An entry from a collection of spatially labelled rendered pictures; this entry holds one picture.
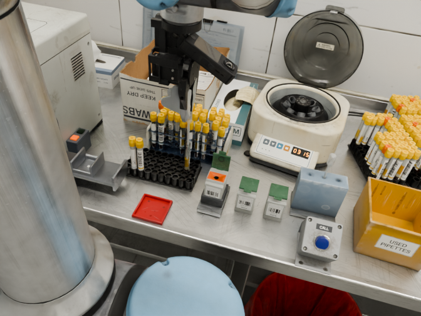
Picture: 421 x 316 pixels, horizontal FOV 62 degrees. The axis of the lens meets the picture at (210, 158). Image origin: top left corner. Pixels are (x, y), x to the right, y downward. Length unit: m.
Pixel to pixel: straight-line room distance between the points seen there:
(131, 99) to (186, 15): 0.44
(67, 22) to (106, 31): 0.51
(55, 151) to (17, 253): 0.08
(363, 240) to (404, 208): 0.16
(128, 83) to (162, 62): 0.33
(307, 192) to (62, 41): 0.61
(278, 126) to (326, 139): 0.12
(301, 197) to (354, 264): 0.17
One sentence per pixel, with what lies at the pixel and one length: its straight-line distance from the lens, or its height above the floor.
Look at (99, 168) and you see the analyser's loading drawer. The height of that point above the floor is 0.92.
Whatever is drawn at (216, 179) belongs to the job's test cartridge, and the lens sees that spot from 0.75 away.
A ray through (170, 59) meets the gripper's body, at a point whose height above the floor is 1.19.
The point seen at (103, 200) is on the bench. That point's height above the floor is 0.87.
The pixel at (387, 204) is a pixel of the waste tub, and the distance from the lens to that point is 0.89.
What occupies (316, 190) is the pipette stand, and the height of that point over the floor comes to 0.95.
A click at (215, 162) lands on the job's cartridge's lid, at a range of 0.77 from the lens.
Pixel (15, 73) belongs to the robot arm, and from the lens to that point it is 0.21.
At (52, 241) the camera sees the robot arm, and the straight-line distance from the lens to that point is 0.29.
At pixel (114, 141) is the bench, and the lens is 0.98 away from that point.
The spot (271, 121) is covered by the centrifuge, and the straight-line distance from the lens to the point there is 0.90.
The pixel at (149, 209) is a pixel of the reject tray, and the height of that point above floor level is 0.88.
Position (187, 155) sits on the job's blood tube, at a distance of 0.81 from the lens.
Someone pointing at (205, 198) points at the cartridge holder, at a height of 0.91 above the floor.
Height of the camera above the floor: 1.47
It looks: 40 degrees down
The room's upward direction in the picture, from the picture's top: 6 degrees clockwise
